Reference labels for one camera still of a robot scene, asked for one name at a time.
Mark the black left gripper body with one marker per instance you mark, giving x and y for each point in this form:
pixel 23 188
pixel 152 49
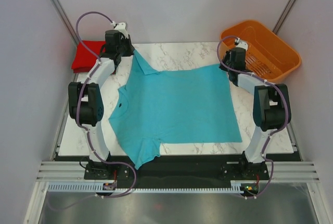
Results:
pixel 125 48

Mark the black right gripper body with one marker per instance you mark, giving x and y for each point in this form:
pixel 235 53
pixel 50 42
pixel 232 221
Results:
pixel 226 61

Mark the turquoise t shirt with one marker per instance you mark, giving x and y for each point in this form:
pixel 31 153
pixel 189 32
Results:
pixel 172 107

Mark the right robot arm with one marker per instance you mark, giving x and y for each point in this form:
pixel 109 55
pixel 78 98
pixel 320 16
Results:
pixel 271 105

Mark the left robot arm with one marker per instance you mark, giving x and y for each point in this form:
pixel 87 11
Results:
pixel 85 101

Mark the orange plastic tub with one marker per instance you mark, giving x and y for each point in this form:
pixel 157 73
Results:
pixel 267 55

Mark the dark red folded t shirt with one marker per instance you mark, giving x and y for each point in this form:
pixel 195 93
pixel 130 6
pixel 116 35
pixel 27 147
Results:
pixel 82 69

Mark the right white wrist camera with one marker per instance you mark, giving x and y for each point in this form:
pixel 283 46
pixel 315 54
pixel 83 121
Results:
pixel 241 44

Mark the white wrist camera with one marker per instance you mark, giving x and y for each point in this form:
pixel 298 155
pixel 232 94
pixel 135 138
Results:
pixel 241 44
pixel 121 27

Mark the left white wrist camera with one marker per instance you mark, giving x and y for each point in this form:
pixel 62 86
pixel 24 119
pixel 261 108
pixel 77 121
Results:
pixel 121 27

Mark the left aluminium frame post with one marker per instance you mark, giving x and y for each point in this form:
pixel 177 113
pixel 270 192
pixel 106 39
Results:
pixel 65 20

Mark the aluminium frame post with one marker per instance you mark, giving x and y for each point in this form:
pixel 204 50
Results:
pixel 65 20
pixel 283 16

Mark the right aluminium frame post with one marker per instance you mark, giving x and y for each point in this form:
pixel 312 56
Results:
pixel 283 16

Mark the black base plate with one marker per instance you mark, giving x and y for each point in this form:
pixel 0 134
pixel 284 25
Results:
pixel 178 171

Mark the white slotted cable duct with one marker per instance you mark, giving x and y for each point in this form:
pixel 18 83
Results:
pixel 100 187

